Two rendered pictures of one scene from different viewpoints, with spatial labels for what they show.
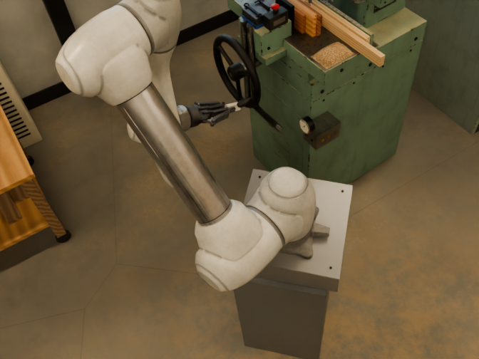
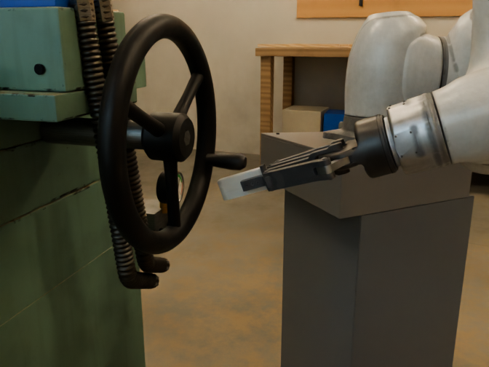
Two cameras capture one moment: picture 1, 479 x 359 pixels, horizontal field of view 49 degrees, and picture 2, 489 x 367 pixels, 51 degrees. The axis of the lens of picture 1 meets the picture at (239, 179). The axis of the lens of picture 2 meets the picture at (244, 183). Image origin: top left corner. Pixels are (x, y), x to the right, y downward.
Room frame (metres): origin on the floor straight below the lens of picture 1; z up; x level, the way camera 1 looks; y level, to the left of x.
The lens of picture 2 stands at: (1.86, 0.47, 0.93)
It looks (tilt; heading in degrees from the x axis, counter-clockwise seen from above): 16 degrees down; 226
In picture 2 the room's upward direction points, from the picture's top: straight up
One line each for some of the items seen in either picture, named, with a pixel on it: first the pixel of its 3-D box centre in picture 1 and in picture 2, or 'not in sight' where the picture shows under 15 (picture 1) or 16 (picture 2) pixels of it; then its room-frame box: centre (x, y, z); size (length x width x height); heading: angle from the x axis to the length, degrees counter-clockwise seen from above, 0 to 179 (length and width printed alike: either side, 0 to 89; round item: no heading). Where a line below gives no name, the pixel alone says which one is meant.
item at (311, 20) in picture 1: (296, 14); not in sight; (1.60, -0.28, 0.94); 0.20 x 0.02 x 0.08; 28
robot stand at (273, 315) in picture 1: (287, 286); (365, 304); (0.86, -0.12, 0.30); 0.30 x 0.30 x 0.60; 70
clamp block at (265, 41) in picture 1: (265, 29); (50, 48); (1.57, -0.16, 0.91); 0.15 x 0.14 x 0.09; 28
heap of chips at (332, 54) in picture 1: (332, 51); not in sight; (1.40, -0.37, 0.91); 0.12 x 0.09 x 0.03; 118
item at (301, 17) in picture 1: (290, 14); not in sight; (1.61, -0.26, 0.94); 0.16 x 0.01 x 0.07; 28
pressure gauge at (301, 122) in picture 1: (307, 126); (168, 191); (1.32, -0.28, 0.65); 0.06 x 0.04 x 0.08; 28
